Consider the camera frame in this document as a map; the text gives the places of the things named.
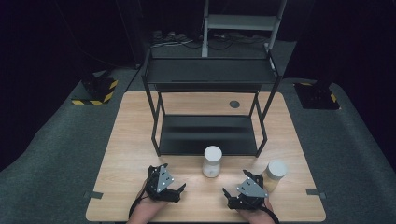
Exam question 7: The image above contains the black metal shelf rack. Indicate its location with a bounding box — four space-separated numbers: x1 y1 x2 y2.
141 46 283 159

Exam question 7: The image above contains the black yellow striped stand base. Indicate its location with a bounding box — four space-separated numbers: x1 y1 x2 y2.
71 74 120 106
293 81 341 111

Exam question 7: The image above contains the grey metal stand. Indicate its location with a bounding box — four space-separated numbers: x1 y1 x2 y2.
201 0 288 59

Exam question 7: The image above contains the jar of white powder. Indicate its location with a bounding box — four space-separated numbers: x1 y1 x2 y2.
202 145 223 179

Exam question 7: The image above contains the person's left hand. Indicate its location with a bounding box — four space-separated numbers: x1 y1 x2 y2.
126 194 170 224

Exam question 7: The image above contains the grey tape strip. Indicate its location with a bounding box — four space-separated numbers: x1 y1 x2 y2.
83 190 105 201
304 188 328 200

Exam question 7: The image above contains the bundle of floor cables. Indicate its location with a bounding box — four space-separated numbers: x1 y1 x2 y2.
150 29 273 51

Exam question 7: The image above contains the person's right hand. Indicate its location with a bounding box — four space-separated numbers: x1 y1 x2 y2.
235 198 277 224

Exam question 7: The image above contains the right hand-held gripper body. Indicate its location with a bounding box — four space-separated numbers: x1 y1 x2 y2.
227 177 271 211

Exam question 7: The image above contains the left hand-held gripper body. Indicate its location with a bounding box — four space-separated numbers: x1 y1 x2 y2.
145 163 182 203

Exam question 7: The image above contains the jar of yellow powder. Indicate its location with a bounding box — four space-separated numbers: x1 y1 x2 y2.
262 159 289 193

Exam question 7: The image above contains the black cable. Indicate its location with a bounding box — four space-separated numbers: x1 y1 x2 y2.
128 186 149 219
261 205 280 224

